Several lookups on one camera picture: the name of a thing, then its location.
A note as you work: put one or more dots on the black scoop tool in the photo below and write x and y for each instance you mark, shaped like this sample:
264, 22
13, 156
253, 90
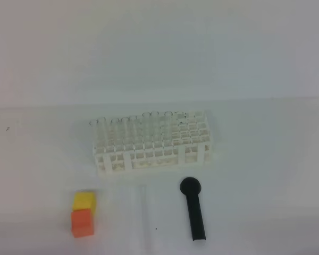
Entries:
191, 188

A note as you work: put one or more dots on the glass tube in rack leftmost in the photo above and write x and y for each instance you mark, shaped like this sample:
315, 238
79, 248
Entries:
94, 128

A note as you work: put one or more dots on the yellow foam cube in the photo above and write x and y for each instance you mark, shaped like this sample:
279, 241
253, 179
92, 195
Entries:
84, 200

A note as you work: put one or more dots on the clear glass test tube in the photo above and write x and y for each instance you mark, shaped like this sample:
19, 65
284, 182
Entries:
146, 231

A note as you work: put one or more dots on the white plastic test tube rack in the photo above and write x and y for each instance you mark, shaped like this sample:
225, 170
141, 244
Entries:
191, 144

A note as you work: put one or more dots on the glass tube in rack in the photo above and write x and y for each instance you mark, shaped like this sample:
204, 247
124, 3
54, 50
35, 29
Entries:
133, 126
155, 124
125, 128
94, 128
168, 125
101, 130
115, 129
146, 126

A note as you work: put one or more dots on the orange foam cube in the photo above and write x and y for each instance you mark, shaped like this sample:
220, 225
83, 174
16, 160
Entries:
82, 223

